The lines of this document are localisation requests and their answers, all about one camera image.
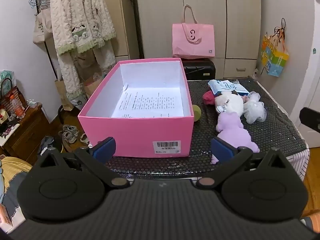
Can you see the black coat rack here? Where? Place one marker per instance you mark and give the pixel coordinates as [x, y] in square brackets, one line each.
[48, 55]

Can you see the printed bed blanket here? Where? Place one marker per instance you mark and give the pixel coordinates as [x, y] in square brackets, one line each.
[11, 180]

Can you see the canvas tote bag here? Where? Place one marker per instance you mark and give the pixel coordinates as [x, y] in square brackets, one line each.
[41, 30]

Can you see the floral tissue pack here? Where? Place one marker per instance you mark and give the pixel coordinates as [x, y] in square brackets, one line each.
[7, 77]

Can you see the printed paper sheet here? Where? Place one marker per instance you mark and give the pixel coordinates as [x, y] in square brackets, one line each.
[150, 102]

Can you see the purple plush toy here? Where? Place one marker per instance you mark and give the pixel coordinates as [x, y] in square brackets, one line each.
[233, 131]

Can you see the white door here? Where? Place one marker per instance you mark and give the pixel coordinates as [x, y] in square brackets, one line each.
[307, 67]

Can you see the cream fleece jacket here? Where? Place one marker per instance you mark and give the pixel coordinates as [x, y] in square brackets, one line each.
[75, 17]

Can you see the blue white tissue packet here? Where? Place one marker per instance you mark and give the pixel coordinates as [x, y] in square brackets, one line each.
[226, 86]

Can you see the grey sneakers pair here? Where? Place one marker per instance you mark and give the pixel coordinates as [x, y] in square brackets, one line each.
[68, 133]

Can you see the black suitcase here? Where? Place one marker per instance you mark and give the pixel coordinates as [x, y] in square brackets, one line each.
[200, 70]

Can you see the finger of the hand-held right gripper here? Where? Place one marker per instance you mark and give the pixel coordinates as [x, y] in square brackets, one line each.
[311, 120]

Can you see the orange white carton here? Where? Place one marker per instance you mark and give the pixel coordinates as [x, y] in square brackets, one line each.
[5, 217]

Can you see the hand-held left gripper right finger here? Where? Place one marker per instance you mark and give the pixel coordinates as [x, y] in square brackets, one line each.
[222, 150]

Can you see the orange drink bottle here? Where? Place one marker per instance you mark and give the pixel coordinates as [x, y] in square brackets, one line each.
[18, 107]

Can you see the brown paper bag green logo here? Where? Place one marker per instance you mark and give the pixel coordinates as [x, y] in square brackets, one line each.
[63, 95]

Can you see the red plush ball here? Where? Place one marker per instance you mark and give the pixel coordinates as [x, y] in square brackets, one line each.
[208, 98]

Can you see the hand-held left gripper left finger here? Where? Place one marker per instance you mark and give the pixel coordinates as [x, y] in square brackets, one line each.
[105, 148]

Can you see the pink cardboard box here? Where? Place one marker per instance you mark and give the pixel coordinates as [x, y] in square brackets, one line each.
[135, 136]

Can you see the woven basket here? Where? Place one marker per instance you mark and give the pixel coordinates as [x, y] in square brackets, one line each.
[11, 97]

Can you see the wooden nightstand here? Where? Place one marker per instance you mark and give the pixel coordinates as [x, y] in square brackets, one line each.
[25, 135]

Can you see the pink tote bag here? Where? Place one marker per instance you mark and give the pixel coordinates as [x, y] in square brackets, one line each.
[193, 40]

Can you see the white plush toy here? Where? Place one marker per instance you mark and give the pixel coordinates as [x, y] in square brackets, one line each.
[231, 103]

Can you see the beige wardrobe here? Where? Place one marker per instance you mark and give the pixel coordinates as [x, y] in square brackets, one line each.
[160, 15]

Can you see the colourful paper gift bag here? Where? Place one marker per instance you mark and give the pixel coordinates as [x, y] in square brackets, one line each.
[275, 57]

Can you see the green ball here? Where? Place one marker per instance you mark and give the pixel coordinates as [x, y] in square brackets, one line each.
[197, 112]

